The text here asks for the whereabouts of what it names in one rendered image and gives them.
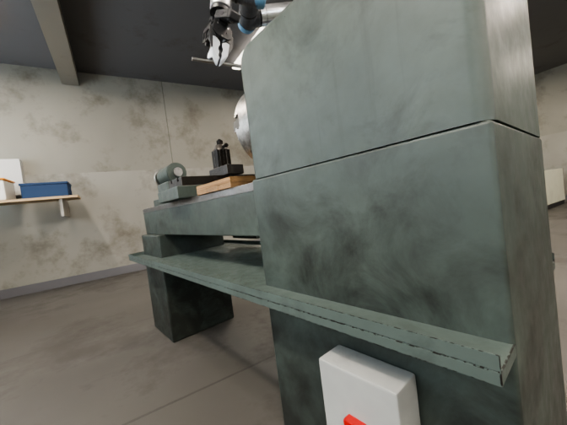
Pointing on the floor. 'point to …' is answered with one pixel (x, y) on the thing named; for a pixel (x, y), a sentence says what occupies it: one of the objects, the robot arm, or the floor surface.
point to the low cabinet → (554, 187)
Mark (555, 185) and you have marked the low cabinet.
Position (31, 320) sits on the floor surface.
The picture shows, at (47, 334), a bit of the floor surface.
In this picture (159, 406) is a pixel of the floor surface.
